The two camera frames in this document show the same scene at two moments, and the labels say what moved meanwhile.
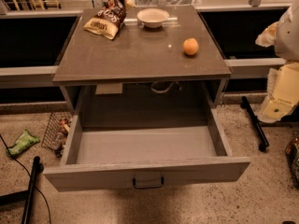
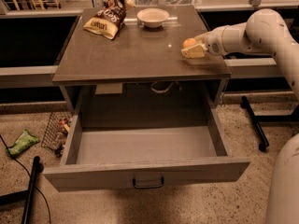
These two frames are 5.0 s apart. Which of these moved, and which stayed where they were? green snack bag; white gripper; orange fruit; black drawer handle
Moved: white gripper
Stayed: orange fruit; green snack bag; black drawer handle
